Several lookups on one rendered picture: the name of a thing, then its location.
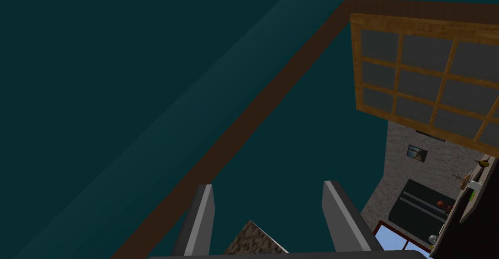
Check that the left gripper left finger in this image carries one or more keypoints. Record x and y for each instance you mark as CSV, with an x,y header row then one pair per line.
x,y
199,224

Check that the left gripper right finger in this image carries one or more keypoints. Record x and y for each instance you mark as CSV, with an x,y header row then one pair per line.
x,y
347,220

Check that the red framed window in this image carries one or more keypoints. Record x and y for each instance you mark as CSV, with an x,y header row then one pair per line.
x,y
397,239

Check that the dark shelf cabinet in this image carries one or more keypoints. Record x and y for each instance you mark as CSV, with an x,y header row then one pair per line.
x,y
421,208

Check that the wooden framed window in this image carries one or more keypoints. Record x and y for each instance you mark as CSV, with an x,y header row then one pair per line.
x,y
425,75

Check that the small framed wall picture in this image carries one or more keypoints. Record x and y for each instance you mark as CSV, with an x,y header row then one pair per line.
x,y
416,153

